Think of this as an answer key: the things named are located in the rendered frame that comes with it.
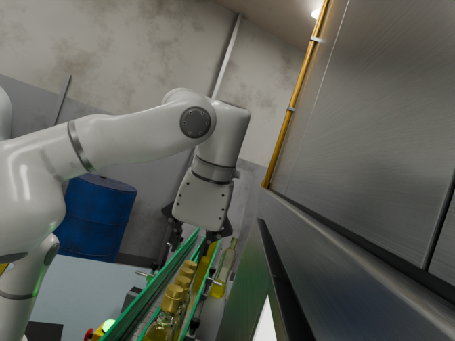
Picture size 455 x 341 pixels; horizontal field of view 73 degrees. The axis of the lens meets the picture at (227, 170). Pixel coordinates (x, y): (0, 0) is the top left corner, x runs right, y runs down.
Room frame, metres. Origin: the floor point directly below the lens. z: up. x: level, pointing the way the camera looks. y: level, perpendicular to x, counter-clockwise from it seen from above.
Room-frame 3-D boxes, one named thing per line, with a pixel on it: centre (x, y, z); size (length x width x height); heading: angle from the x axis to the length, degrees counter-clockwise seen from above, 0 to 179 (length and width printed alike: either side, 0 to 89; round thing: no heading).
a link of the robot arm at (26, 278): (0.77, 0.41, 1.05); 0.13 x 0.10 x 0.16; 91
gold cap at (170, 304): (0.61, 0.03, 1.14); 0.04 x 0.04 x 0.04
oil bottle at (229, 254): (1.34, -0.12, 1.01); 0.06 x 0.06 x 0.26; 73
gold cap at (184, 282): (0.66, 0.02, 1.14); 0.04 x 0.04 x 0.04
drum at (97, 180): (2.97, 1.08, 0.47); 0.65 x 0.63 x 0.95; 25
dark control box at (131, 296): (1.23, 0.18, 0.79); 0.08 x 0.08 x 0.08; 87
